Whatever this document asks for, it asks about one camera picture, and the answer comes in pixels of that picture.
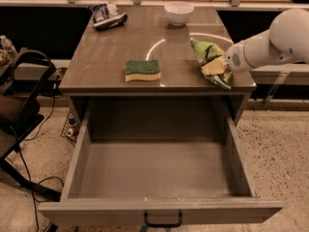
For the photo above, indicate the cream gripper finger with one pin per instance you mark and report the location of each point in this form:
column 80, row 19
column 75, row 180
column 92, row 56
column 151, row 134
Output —
column 216, row 66

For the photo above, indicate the green jalapeno chip bag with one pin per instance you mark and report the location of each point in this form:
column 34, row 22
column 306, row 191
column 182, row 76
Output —
column 206, row 52

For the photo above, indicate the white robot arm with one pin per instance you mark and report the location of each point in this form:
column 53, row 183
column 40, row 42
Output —
column 286, row 40

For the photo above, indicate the white bowl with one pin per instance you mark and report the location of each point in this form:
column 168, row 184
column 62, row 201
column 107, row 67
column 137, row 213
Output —
column 178, row 13

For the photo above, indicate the green yellow sponge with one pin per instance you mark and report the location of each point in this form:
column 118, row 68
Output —
column 142, row 70

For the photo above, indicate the grey cabinet with counter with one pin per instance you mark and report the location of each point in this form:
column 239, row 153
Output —
column 97, row 67

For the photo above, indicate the open grey drawer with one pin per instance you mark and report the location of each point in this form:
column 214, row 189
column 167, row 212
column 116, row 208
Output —
column 162, row 157

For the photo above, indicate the black chair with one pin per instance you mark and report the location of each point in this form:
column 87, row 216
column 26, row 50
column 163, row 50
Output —
column 20, row 115

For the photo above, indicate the clear plastic bottle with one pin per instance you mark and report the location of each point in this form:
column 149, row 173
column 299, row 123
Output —
column 8, row 46

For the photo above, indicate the black drawer handle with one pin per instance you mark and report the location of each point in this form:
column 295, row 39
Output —
column 172, row 221

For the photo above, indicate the wire basket with bottles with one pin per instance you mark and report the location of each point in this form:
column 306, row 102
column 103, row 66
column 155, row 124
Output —
column 70, row 129

